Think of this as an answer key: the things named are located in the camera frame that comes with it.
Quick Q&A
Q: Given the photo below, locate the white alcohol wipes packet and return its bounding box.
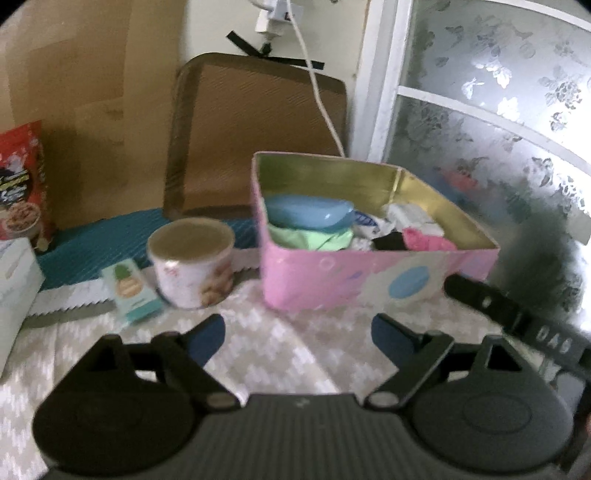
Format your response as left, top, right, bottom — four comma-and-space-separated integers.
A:
349, 210, 394, 251

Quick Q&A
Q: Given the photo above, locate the brown cardboard sheet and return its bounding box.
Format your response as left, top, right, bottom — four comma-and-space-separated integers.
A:
1, 0, 185, 229

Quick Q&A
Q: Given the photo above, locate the green cloth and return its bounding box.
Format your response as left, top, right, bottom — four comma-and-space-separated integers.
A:
267, 224, 353, 252

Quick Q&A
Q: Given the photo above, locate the white power strip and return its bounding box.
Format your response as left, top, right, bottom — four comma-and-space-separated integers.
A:
249, 0, 304, 37

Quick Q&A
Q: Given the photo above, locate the white tissue packet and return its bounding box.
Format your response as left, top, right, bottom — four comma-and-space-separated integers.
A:
384, 203, 445, 237

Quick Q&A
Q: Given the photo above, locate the frosted floral glass door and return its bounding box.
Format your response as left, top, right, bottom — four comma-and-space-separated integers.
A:
355, 1, 590, 320

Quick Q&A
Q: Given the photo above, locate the pink macaron tin box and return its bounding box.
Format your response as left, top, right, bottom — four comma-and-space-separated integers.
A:
252, 152, 500, 311

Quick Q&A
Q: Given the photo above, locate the white power cable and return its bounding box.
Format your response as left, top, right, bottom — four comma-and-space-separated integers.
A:
280, 0, 348, 158

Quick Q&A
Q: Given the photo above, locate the teal corrugated mat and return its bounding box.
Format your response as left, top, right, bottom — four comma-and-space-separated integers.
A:
34, 207, 260, 292

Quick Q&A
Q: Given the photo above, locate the brown seat cushion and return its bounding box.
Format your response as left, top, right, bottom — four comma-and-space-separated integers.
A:
162, 53, 348, 220

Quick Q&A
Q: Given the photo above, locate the red cereal box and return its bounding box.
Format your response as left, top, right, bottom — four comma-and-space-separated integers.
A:
0, 121, 54, 253

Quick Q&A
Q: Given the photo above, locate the blue plastic case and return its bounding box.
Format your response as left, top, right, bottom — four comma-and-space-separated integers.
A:
264, 194, 355, 233

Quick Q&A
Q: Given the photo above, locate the pink cloth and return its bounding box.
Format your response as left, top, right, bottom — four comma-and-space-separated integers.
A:
402, 228, 457, 252

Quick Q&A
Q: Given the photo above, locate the round white snack can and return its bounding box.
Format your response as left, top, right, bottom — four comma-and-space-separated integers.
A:
147, 217, 235, 309

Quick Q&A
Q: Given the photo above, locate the small teal pineapple box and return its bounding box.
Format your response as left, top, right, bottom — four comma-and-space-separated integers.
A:
101, 259, 163, 323

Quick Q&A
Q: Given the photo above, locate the white box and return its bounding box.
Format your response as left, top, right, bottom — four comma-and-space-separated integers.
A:
0, 238, 45, 371

